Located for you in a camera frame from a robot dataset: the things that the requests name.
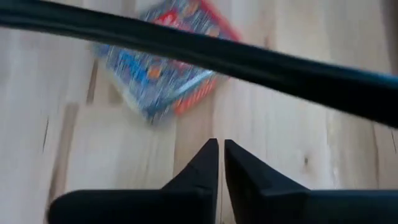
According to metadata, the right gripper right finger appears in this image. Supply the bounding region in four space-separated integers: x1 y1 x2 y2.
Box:
223 139 398 224

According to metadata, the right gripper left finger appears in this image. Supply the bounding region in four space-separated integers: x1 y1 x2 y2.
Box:
45 138 220 224

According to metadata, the blue plastic wrap box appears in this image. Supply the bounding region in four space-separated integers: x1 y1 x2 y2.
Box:
93 0 243 125

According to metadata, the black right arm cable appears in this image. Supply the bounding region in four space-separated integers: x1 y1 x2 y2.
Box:
0 0 398 129

